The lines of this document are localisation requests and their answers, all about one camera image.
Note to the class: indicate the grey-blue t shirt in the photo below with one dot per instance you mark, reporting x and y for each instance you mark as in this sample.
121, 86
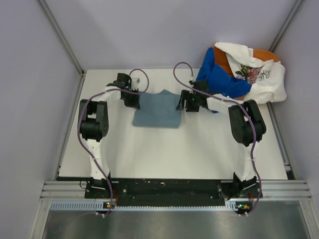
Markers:
158, 110

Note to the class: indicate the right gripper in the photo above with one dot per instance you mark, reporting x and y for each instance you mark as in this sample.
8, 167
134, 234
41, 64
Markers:
186, 95

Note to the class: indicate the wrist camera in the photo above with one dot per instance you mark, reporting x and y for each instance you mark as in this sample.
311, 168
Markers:
191, 89
134, 84

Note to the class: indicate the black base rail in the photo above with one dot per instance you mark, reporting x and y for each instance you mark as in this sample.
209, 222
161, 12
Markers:
165, 192

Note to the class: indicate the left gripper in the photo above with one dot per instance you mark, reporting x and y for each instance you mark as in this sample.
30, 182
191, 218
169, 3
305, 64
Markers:
134, 103

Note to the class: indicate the royal blue t shirt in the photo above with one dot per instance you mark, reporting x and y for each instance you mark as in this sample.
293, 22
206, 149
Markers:
212, 79

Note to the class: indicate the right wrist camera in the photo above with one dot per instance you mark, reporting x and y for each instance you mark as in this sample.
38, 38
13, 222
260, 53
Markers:
191, 89

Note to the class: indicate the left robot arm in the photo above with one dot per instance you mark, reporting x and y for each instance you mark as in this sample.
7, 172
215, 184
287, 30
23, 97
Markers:
93, 123

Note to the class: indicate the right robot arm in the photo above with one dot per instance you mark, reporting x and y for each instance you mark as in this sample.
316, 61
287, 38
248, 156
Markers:
247, 128

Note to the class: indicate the orange basket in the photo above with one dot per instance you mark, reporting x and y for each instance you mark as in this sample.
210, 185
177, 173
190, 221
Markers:
264, 56

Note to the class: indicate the white printed t shirt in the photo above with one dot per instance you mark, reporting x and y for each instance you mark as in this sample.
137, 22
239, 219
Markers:
259, 74

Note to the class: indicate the aluminium frame profile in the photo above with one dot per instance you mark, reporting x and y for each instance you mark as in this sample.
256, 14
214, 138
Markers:
274, 190

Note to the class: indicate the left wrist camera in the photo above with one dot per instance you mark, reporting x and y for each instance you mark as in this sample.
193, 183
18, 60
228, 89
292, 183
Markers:
134, 84

